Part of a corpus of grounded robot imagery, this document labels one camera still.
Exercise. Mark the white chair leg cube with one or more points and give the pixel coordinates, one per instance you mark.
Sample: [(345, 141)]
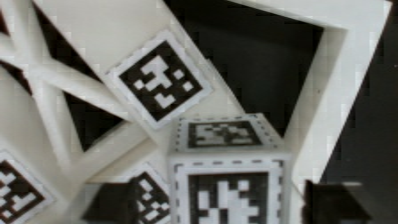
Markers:
[(228, 161)]

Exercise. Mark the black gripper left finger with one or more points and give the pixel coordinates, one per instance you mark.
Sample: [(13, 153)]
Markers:
[(112, 208)]

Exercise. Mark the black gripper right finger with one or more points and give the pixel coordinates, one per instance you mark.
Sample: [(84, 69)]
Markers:
[(331, 206)]

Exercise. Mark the white chair back piece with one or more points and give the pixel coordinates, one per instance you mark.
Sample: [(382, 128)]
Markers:
[(116, 65)]

